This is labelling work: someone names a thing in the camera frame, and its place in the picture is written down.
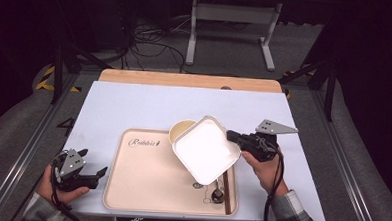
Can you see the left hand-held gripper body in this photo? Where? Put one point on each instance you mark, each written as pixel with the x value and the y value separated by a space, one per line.
pixel 71 163

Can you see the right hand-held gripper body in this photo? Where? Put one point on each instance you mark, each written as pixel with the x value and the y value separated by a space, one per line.
pixel 261 145

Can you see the white square plate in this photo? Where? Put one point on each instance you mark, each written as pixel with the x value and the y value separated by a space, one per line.
pixel 205 151

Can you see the beige tray with rabbit print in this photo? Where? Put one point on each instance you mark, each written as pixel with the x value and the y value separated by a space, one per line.
pixel 147 178

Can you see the metal spoon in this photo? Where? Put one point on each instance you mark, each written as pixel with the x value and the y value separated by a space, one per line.
pixel 217 195

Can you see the person's right hand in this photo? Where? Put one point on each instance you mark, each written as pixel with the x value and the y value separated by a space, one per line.
pixel 268 173

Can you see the person's left hand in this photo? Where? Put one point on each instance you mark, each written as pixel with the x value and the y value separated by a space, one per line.
pixel 58 197

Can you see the brown chopstick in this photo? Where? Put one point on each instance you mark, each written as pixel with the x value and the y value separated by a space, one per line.
pixel 225 192
pixel 228 192

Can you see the wooden board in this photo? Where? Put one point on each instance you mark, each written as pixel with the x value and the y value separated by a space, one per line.
pixel 185 80

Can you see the yellow black hazard tape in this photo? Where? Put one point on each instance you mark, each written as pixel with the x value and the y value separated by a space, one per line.
pixel 45 80

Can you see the black tripod stand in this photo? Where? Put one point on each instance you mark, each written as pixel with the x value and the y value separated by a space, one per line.
pixel 330 86
pixel 60 68

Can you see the aluminium rail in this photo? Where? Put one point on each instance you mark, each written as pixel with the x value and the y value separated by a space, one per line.
pixel 345 170
pixel 25 149

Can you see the white metal stand frame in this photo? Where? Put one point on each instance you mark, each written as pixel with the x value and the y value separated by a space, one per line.
pixel 235 13

